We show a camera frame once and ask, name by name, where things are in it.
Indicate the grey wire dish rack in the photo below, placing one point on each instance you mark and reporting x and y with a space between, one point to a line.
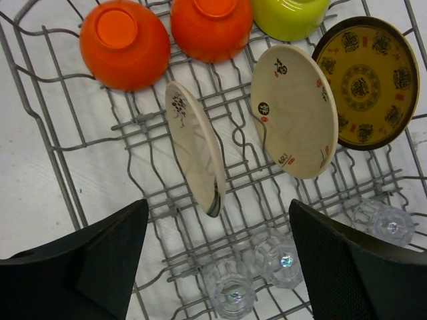
74 151

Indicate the beige plate with black characters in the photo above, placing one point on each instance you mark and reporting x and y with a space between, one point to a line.
295 111

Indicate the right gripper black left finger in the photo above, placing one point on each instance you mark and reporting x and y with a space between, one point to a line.
87 274

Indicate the lime green bowl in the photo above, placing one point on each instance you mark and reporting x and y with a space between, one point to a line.
289 20

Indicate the yellow patterned plate dark rim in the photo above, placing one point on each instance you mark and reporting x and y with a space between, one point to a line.
374 76

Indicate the orange bowl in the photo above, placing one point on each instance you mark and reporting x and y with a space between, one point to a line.
211 31
124 45

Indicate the beige plate with flower print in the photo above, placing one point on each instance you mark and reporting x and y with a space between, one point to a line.
197 150

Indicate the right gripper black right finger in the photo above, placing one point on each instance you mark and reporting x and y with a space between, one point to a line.
352 275

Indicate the clear glass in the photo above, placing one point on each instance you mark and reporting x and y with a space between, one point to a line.
278 262
229 285
382 221

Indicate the clear glass right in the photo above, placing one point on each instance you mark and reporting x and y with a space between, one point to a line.
382 221

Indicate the clear glass middle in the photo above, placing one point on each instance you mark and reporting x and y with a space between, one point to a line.
278 262

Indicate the clear glass left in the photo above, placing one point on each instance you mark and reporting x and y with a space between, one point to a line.
229 285

